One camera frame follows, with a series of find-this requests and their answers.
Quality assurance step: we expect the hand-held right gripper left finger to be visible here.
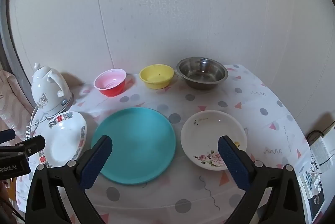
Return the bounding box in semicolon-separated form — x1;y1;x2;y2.
25;135;113;224

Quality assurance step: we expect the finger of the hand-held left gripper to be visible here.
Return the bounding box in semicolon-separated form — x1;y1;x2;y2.
0;129;15;143
0;135;46;156

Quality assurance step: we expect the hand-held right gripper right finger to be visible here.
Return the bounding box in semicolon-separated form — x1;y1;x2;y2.
218;135;308;224

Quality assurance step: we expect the white plate patterned rim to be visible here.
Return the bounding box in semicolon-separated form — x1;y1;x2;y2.
37;111;87;168

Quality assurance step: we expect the white rose print plate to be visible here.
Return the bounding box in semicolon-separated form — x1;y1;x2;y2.
180;110;248;171

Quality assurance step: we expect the teal plastic plate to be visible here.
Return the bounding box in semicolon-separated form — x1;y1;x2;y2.
91;107;176;185

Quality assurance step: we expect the pink red plastic bowl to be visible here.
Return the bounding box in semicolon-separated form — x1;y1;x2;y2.
94;69;127;97

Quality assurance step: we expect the stainless steel bowl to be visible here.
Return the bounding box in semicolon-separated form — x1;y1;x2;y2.
176;57;229;90

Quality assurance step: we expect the yellow plastic bowl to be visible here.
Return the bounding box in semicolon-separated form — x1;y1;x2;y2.
139;64;175;89

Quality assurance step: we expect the pink striped curtain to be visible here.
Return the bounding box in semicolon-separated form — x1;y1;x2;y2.
0;69;34;135

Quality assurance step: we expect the white ceramic electric kettle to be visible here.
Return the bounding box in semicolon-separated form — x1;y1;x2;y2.
31;63;74;118

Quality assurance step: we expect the patterned plastic tablecloth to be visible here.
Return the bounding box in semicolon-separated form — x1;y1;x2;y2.
15;64;311;224

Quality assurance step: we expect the white power strip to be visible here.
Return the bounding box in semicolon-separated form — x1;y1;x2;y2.
298;171;323;198

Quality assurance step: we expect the white printed box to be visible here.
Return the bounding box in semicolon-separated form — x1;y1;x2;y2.
310;136;335;175

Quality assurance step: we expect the dark booklet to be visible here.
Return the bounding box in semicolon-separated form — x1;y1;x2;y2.
307;194;326;222

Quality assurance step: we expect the white kettle power cord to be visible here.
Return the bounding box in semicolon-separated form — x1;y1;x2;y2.
25;106;53;139

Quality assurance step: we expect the grey frame post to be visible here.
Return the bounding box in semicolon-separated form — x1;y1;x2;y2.
0;0;32;88

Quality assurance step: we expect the black cable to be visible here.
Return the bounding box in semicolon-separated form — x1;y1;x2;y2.
305;130;326;142

